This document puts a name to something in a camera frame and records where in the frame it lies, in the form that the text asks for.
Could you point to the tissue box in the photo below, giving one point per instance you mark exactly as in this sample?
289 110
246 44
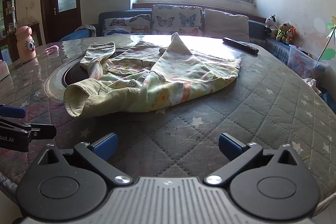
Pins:
3 70

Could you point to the plain beige cushion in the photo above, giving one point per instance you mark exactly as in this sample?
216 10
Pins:
225 24

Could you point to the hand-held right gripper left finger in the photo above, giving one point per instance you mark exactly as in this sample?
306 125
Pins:
105 146

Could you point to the long butterfly print pillow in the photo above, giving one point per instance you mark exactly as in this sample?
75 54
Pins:
123 24

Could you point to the dark wooden display cabinet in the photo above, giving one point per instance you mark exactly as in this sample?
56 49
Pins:
8 8

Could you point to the plush bear with yellow vest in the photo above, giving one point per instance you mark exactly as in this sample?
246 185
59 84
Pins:
282 33

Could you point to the orange plush fox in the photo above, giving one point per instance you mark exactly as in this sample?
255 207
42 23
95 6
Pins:
291 35

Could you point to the small pink toy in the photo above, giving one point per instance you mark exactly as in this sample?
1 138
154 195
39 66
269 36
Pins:
51 49

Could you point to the black remote control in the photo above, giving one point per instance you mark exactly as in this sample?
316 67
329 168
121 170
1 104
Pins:
240 45

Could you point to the square butterfly print pillow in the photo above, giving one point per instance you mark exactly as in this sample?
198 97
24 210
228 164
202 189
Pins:
176 19

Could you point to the blue sofa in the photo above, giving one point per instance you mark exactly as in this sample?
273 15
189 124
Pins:
118 14

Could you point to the grey cloth on sofa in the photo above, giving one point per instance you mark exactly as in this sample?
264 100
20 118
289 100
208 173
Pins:
85 29

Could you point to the clear plastic storage box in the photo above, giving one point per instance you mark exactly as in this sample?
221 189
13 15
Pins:
302 61

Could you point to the black white plush dog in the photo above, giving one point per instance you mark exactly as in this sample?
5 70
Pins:
271 24

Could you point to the green floral child's jacket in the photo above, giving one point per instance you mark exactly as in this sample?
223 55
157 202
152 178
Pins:
170 74

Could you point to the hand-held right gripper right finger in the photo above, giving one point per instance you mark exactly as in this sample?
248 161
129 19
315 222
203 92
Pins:
231 146

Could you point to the pink cartoon face bottle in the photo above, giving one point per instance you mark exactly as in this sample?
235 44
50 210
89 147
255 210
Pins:
26 49

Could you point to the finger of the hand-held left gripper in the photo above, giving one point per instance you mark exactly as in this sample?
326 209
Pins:
11 111
42 131

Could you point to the yellow green pinwheel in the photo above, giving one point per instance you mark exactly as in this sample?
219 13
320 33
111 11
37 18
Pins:
329 53

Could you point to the round black table hob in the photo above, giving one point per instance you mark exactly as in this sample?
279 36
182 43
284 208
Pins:
73 74

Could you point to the white cloth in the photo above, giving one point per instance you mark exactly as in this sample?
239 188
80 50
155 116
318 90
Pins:
312 86

